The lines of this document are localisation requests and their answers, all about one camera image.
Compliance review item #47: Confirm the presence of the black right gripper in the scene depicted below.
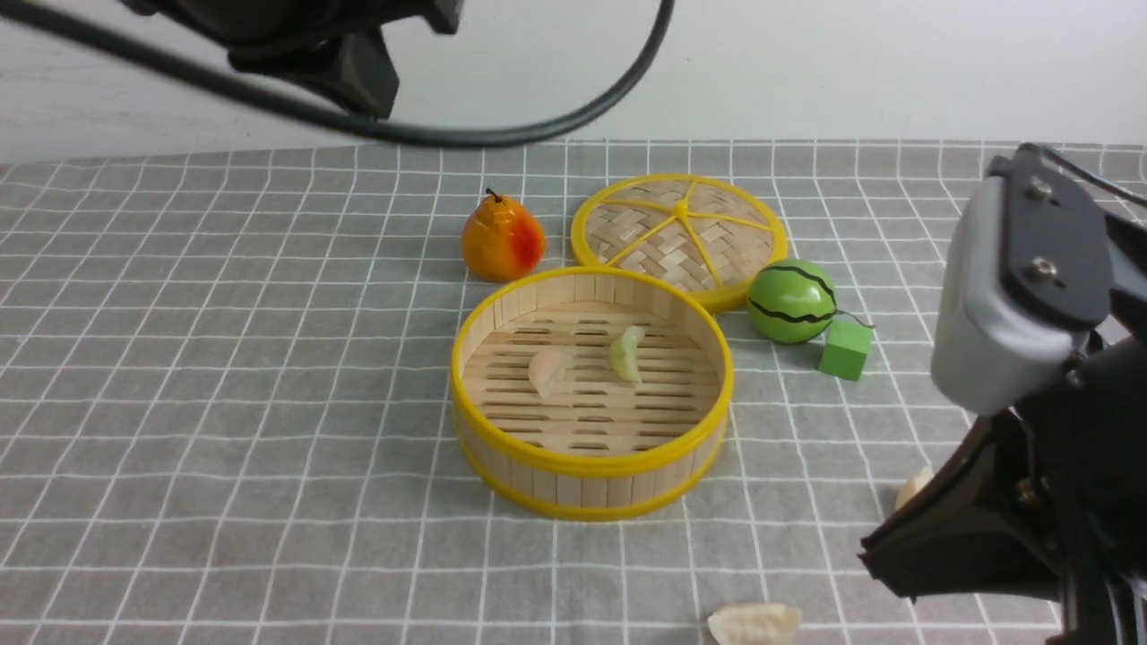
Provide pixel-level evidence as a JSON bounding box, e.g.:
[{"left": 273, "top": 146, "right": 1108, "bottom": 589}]
[{"left": 860, "top": 215, "right": 1146, "bottom": 644}]

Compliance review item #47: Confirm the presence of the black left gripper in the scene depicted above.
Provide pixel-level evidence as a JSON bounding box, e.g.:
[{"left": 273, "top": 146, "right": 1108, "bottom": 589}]
[{"left": 123, "top": 1, "right": 463, "bottom": 121}]

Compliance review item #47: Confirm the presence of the white toy dumpling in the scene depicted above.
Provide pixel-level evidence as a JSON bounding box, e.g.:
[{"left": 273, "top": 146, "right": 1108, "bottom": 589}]
[
  {"left": 707, "top": 603, "right": 803, "bottom": 645},
  {"left": 894, "top": 466, "right": 934, "bottom": 512}
]

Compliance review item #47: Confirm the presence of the white toy dumpling front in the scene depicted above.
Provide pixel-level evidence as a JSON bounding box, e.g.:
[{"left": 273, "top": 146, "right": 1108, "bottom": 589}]
[{"left": 707, "top": 603, "right": 803, "bottom": 645}]

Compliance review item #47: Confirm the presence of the pink toy dumpling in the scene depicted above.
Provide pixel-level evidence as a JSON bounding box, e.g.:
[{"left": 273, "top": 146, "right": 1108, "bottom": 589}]
[{"left": 526, "top": 348, "right": 571, "bottom": 401}]

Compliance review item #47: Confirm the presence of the green toy dumpling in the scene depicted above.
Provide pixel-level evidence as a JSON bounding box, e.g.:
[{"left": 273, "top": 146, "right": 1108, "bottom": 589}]
[{"left": 608, "top": 325, "right": 646, "bottom": 384}]

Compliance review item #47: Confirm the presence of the yellow rimmed woven steamer lid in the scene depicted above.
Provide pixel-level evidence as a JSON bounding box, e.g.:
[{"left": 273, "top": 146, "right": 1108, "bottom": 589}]
[{"left": 570, "top": 173, "right": 789, "bottom": 314}]

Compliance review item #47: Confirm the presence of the yellow rimmed bamboo steamer tray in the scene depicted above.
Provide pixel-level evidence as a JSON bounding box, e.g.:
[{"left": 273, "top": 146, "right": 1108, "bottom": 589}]
[{"left": 450, "top": 266, "right": 734, "bottom": 521}]

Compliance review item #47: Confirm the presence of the orange toy pear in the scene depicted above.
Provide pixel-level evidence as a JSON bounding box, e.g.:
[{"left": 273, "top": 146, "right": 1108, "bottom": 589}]
[{"left": 461, "top": 188, "right": 548, "bottom": 283}]

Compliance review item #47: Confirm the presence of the green wooden cube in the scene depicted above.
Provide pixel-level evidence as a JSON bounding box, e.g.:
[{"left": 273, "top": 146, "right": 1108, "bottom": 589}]
[{"left": 818, "top": 320, "right": 875, "bottom": 383}]

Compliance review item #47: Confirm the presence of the green toy watermelon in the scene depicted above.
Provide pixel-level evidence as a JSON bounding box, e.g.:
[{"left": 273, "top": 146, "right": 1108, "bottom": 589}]
[{"left": 746, "top": 258, "right": 837, "bottom": 344}]

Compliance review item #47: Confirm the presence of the grey checked tablecloth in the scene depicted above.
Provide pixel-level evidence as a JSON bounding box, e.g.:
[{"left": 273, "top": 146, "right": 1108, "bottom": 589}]
[{"left": 1, "top": 142, "right": 1058, "bottom": 644}]

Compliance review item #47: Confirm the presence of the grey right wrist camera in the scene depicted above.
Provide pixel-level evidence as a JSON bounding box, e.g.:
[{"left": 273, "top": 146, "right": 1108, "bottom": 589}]
[{"left": 931, "top": 146, "right": 1114, "bottom": 415}]

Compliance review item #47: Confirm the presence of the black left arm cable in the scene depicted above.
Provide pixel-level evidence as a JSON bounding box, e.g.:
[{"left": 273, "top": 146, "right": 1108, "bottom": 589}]
[{"left": 0, "top": 0, "right": 677, "bottom": 150}]

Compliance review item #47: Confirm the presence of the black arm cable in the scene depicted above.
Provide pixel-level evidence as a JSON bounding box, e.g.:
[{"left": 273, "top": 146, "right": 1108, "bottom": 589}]
[
  {"left": 1019, "top": 142, "right": 1147, "bottom": 209},
  {"left": 0, "top": 0, "right": 677, "bottom": 150}
]

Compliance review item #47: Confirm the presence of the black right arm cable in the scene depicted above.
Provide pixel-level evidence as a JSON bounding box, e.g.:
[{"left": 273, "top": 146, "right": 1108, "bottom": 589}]
[{"left": 1019, "top": 142, "right": 1147, "bottom": 209}]

